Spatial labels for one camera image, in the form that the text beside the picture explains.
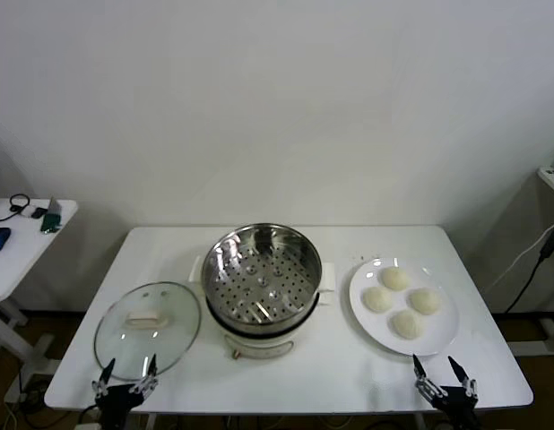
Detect black adapter with cable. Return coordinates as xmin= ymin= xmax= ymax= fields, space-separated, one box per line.
xmin=505 ymin=232 xmax=554 ymax=314

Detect white hanging cable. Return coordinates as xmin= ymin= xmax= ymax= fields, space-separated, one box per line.
xmin=487 ymin=221 xmax=554 ymax=288

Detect stainless steel steamer basket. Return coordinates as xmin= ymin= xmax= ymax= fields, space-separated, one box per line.
xmin=189 ymin=222 xmax=336 ymax=332

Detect white steamed baozi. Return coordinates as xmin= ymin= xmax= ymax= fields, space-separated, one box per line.
xmin=388 ymin=310 xmax=425 ymax=340
xmin=407 ymin=288 xmax=442 ymax=315
xmin=363 ymin=286 xmax=394 ymax=314
xmin=381 ymin=266 xmax=409 ymax=291

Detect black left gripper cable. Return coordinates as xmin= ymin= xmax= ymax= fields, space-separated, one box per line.
xmin=81 ymin=404 xmax=100 ymax=430

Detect white table base frame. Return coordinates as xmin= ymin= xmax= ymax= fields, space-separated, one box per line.
xmin=496 ymin=311 xmax=554 ymax=357

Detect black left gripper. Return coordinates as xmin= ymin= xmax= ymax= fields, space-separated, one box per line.
xmin=91 ymin=353 xmax=160 ymax=430

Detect white electric cooker pot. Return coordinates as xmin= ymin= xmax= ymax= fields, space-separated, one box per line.
xmin=204 ymin=288 xmax=336 ymax=361

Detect black headphones with cable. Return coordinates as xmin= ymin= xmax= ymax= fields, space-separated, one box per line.
xmin=0 ymin=193 xmax=30 ymax=223

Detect round glass pot lid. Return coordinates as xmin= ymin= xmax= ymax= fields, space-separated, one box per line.
xmin=93 ymin=280 xmax=203 ymax=383

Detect white round plate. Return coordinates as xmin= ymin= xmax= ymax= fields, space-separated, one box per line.
xmin=348 ymin=257 xmax=461 ymax=357

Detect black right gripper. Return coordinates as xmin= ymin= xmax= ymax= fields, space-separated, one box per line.
xmin=412 ymin=354 xmax=482 ymax=430

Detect white side table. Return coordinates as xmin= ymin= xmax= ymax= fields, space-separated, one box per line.
xmin=0 ymin=198 xmax=79 ymax=373

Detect green handled tool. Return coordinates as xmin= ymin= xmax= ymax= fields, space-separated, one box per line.
xmin=39 ymin=195 xmax=64 ymax=236

